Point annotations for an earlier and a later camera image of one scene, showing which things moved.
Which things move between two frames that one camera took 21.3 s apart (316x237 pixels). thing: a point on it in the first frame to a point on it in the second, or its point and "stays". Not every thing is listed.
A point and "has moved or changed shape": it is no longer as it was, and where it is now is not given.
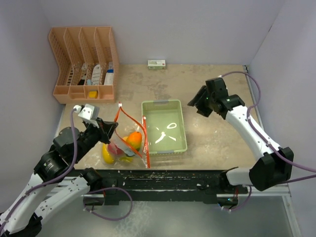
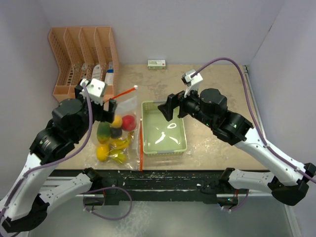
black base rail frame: x=109 y=186 stays
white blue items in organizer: x=97 y=74 stays
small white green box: x=158 y=64 stays
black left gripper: x=108 y=128 to x=106 y=115
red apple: x=114 y=149 to x=129 y=122
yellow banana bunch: x=107 y=155 to x=118 y=143
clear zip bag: x=129 y=146 has moved or changed shape
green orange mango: x=135 y=138 has moved or changed shape
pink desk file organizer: x=89 y=70 stays
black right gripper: x=202 y=110 to x=174 y=100
